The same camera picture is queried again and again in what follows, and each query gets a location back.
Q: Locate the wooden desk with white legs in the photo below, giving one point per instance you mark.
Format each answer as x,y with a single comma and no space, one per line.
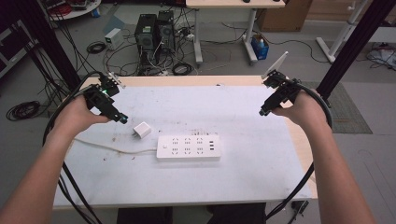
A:
233,3

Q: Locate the black computer tower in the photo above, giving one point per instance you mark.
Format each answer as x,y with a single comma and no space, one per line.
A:
166,31
145,37

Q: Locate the small white box device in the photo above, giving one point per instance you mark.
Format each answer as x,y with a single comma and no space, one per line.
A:
114,38

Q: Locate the blue box with bottles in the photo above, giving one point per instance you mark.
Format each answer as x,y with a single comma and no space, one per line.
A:
260,48

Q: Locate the white power strip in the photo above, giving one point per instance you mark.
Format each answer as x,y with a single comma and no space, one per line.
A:
188,147

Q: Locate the black metal frame post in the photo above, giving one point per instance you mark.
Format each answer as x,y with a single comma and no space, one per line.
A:
355,46
46,40

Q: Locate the person's left hand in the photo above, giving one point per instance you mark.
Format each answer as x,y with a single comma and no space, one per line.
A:
76,116

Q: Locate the person's right hand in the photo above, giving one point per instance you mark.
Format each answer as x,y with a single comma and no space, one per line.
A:
303,109

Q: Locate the white charger plug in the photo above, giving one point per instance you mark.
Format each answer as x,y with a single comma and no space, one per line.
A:
142,129

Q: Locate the brown cardboard box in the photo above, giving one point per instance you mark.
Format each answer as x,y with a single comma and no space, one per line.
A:
283,15

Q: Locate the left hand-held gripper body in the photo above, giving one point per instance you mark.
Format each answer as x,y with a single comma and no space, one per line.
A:
99,97

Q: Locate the round white table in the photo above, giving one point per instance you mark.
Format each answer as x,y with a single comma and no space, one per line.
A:
77,9

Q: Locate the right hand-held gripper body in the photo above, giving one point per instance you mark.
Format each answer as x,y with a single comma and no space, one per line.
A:
281,88

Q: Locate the grey floor mat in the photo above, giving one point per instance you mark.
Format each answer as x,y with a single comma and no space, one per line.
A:
345,109

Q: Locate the white stand leg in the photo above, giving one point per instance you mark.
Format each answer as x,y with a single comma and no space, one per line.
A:
341,34

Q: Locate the white table mat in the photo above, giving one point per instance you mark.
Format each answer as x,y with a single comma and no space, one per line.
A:
236,137

